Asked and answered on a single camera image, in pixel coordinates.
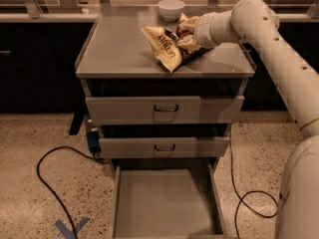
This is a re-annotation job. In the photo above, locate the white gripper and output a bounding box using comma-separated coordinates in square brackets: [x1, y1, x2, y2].
[176, 13, 217, 53]

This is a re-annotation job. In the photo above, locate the brown chip bag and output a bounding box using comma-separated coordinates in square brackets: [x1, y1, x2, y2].
[142, 27, 207, 73]

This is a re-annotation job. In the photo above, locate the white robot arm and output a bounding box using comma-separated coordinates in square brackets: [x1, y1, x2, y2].
[177, 0, 319, 239]

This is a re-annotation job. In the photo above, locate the grey top drawer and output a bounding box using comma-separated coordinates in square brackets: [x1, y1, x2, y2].
[82, 79, 245, 125]

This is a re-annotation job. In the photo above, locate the grey drawer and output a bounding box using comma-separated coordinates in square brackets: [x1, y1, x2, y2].
[82, 79, 245, 125]
[99, 123, 229, 158]
[109, 165, 227, 239]

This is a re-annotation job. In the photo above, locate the grey drawer cabinet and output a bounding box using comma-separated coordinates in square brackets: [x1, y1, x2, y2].
[74, 4, 257, 171]

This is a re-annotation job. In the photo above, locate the grey middle drawer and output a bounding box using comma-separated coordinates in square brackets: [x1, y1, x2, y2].
[99, 123, 229, 158]

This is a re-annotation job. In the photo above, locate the dark back counter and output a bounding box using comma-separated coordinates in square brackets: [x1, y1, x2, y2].
[0, 22, 319, 114]

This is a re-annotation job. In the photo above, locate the grey bottom drawer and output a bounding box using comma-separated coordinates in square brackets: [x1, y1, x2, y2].
[109, 165, 227, 239]

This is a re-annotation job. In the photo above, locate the white bowl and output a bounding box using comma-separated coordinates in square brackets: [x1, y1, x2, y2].
[158, 0, 185, 21]

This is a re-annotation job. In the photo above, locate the blue power box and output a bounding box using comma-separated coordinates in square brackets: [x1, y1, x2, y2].
[86, 130, 101, 153]

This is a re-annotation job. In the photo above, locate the blue tape floor mark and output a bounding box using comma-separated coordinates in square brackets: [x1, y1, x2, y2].
[54, 216, 92, 239]

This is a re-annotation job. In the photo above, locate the black cable left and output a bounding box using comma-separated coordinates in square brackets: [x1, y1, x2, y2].
[35, 145, 110, 239]

